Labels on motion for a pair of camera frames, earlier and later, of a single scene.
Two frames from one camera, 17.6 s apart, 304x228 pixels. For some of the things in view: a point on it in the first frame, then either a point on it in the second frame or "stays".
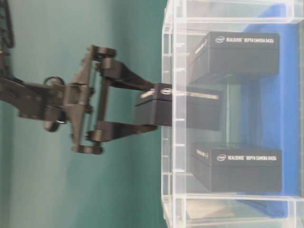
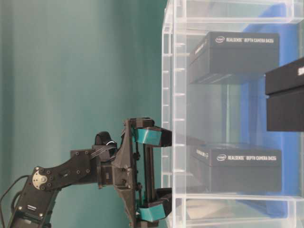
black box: (188, 107) -> (284, 89)
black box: (229, 167) stays
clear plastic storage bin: (234, 157) stays
